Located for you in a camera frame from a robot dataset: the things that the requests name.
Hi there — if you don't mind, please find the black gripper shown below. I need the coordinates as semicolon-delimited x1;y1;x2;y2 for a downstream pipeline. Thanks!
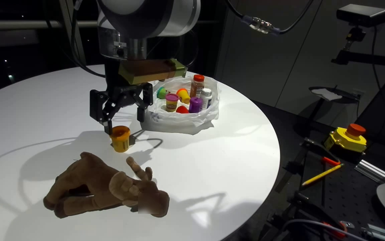
89;58;154;135

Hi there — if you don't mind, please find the orange lid yellow dough tub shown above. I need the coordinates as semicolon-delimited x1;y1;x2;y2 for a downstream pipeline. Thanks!
111;125;131;152

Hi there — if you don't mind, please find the teal lid green dough tub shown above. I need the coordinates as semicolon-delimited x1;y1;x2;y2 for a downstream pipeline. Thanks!
156;87;168;99

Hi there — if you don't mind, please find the pink lid dough tub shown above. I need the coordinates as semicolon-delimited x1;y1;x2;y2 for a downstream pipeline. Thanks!
166;93;178;112

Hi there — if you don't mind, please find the red round lid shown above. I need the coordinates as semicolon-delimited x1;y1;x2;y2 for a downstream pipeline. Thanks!
176;105;188;113

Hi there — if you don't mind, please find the purple dough tub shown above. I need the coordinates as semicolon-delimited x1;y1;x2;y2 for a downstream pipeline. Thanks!
188;97;202;112

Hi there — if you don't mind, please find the red lid spice bottle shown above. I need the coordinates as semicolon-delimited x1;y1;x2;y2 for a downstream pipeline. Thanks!
190;73;204;97

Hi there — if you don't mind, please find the brown plush moose toy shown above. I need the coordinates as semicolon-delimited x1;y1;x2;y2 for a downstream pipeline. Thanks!
43;151;170;218

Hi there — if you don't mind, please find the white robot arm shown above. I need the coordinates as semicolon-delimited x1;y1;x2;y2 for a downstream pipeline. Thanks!
89;0;200;135

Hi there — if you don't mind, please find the white plastic bag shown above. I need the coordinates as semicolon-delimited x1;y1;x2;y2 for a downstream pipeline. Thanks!
142;76;219;133

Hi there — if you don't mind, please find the yellow pencil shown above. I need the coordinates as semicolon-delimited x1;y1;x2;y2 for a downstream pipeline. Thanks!
301;163;343;186

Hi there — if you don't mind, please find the yellow emergency stop button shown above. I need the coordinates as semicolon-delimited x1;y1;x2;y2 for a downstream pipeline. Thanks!
323;123;367;152

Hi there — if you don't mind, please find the window frame railing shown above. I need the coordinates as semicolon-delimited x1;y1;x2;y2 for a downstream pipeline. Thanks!
0;0;104;66

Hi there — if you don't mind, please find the black camera on stand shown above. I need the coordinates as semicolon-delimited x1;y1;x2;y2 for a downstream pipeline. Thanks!
333;4;385;65

